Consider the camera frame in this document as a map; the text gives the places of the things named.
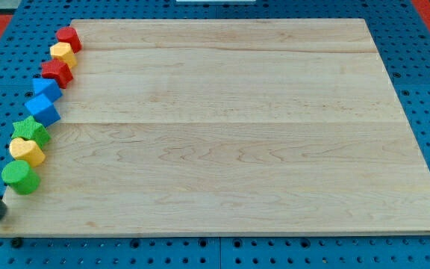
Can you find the blue triangle block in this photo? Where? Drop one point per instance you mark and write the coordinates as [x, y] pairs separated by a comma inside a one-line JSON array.
[[47, 87]]

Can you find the wooden board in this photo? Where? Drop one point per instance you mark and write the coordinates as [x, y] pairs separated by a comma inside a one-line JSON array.
[[226, 127]]

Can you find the yellow heart block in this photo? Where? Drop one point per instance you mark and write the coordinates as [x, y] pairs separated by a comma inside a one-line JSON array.
[[26, 150]]

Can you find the green star block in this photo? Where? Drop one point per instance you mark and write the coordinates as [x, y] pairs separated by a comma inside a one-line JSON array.
[[30, 129]]

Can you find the yellow hexagon block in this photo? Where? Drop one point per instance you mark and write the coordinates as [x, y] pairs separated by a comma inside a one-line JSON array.
[[63, 52]]

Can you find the blue cube block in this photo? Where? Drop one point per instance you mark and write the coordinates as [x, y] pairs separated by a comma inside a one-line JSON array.
[[43, 110]]

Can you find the red star block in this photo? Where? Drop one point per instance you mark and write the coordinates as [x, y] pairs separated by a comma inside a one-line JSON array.
[[57, 70]]

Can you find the red cylinder block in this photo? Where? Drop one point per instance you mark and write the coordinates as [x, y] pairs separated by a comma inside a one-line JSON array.
[[69, 35]]

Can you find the green cylinder block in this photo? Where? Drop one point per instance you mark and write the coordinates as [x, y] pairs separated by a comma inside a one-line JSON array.
[[21, 177]]

